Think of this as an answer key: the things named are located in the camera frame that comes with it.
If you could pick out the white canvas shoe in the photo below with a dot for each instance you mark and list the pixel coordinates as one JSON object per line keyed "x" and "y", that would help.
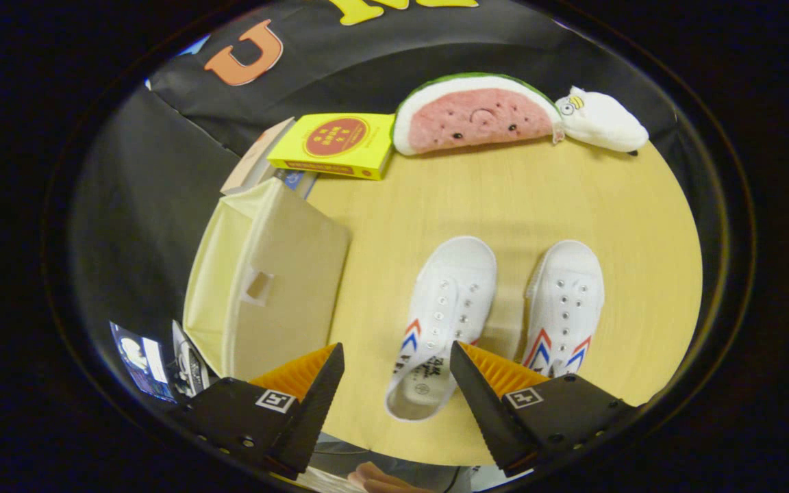
{"x": 566, "y": 294}
{"x": 449, "y": 294}

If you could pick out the yellow box with red circle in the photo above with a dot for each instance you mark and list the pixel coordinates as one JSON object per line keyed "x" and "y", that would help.
{"x": 336, "y": 140}

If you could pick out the white plush toy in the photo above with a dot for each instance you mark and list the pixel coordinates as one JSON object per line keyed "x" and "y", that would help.
{"x": 603, "y": 123}

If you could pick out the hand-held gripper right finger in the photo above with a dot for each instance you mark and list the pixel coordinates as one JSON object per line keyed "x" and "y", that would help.
{"x": 487, "y": 411}

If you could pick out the white printed sheet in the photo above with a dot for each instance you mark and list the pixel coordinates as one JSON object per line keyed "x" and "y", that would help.
{"x": 190, "y": 363}

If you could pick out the watermelon slice plush toy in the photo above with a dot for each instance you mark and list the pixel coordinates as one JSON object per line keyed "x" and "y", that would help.
{"x": 477, "y": 120}

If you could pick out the cream fabric storage box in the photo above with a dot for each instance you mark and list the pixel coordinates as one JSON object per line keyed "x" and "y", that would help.
{"x": 292, "y": 274}

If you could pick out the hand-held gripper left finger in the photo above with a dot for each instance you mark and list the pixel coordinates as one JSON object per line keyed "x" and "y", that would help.
{"x": 312, "y": 411}

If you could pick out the dark printed picture sheet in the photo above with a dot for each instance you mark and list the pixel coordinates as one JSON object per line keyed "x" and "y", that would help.
{"x": 141, "y": 359}

